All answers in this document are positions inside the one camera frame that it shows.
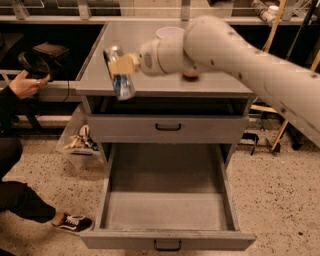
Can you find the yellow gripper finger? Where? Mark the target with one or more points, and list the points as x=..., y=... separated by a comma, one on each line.
x=124, y=65

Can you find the blue silver redbull can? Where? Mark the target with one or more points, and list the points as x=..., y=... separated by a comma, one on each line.
x=122, y=83

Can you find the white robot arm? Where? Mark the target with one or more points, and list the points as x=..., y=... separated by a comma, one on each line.
x=209, y=44

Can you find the closed grey drawer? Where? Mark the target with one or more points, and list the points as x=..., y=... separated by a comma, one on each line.
x=141, y=129

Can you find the grey drawer cabinet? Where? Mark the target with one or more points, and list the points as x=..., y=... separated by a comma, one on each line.
x=211, y=94

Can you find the open grey drawer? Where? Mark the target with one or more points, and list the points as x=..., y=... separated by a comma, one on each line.
x=167, y=192

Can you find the person hand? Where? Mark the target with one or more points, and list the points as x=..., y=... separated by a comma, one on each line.
x=24, y=87

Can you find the white bowl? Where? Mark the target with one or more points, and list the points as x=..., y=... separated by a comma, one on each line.
x=169, y=32

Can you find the orange fruit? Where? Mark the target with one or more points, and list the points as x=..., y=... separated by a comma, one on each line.
x=190, y=75

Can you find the dark box on shelf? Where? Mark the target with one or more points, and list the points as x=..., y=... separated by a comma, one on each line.
x=51, y=50

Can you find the clear plastic bin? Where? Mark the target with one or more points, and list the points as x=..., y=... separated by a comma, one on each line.
x=76, y=144

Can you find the black handheld controller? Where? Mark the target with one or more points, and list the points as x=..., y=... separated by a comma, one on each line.
x=36, y=67

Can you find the black white sneaker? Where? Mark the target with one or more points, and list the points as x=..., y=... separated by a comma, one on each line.
x=74, y=224

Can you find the black drawer handle upper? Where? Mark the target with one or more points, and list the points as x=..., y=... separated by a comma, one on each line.
x=167, y=127

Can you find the black drawer handle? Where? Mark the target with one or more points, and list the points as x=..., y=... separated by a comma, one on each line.
x=167, y=127
x=167, y=246

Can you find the wooden frame stand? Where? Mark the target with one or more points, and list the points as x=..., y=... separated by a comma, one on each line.
x=293, y=91

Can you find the black drawer handle lower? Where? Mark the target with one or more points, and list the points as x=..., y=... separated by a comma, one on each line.
x=167, y=246

